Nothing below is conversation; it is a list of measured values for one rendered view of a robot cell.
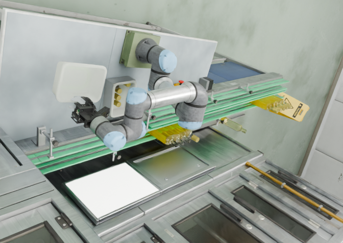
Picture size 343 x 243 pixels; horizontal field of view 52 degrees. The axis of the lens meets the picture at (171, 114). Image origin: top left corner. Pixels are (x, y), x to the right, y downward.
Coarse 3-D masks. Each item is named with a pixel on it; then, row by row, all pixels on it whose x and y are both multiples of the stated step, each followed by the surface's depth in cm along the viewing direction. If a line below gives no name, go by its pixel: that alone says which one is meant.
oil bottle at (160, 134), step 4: (160, 128) 228; (148, 132) 231; (152, 132) 228; (156, 132) 225; (160, 132) 223; (164, 132) 224; (156, 136) 226; (160, 136) 223; (164, 136) 220; (168, 136) 220; (172, 136) 221; (160, 140) 224; (164, 140) 221; (168, 140) 219
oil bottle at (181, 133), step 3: (168, 126) 234; (171, 126) 234; (174, 126) 235; (171, 129) 232; (174, 129) 231; (177, 129) 232; (180, 129) 232; (177, 132) 228; (180, 132) 228; (183, 132) 229; (180, 135) 227; (183, 135) 228; (180, 138) 228
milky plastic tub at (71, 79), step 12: (60, 72) 142; (72, 72) 154; (84, 72) 158; (96, 72) 161; (60, 84) 144; (72, 84) 156; (84, 84) 161; (96, 84) 161; (60, 96) 150; (72, 96) 154; (96, 96) 161
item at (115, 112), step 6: (114, 84) 205; (120, 84) 205; (132, 84) 216; (114, 90) 204; (126, 90) 220; (126, 96) 222; (120, 102) 221; (114, 108) 220; (120, 108) 222; (114, 114) 214; (120, 114) 216
